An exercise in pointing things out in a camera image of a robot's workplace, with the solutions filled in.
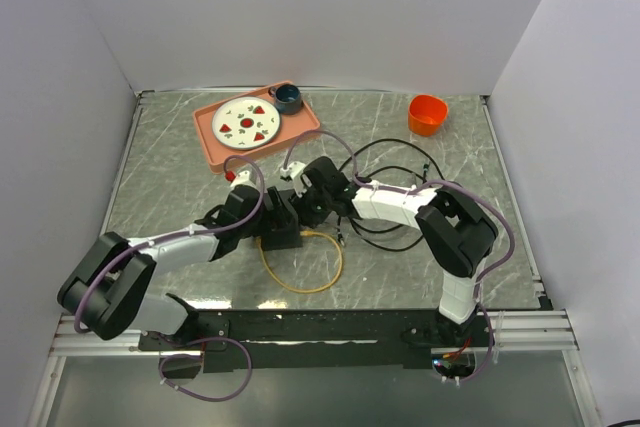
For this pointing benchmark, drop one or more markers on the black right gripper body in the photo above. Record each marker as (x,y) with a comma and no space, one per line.
(314,206)

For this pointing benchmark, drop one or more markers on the black network switch box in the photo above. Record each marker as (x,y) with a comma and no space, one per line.
(274,241)

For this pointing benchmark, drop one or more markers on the white plate with strawberries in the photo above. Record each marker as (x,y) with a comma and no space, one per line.
(246,123)

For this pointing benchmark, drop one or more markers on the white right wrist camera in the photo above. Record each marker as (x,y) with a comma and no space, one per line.
(294,173)

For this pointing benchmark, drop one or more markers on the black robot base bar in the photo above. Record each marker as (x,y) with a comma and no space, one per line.
(228,340)

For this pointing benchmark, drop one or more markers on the dark blue mug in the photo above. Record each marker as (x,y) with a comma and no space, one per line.
(287,98)

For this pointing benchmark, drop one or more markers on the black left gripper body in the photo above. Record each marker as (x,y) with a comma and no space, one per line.
(254,226)

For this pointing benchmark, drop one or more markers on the orange plastic cup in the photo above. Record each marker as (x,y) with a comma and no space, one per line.
(426,114)

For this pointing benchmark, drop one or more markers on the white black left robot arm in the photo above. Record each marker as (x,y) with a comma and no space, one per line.
(107,292)

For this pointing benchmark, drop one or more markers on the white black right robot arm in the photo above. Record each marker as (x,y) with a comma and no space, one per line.
(456,229)

